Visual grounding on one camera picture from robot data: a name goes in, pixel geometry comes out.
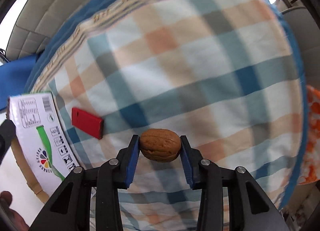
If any blue foam mat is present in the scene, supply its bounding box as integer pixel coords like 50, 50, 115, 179
0, 53, 43, 111

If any plaid tablecloth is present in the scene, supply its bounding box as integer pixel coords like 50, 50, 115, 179
24, 0, 309, 231

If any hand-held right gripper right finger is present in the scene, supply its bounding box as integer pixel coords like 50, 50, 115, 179
179, 135, 290, 231

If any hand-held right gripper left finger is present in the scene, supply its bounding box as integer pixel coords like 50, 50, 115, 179
30, 135, 140, 231

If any orange and white bag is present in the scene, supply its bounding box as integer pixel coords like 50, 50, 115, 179
299, 85, 320, 185

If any red flat case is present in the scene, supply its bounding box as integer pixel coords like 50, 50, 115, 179
71, 107, 104, 140

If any person's left hand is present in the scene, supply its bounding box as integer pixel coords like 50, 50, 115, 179
0, 191, 29, 231

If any brown walnut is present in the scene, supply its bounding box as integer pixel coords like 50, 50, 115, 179
139, 128, 181, 163

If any cardboard box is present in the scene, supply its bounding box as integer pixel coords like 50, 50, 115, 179
6, 92, 83, 181

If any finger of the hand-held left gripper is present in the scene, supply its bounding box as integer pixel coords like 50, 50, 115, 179
0, 119, 17, 164

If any white padded chair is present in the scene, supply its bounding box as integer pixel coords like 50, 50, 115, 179
5, 0, 108, 60

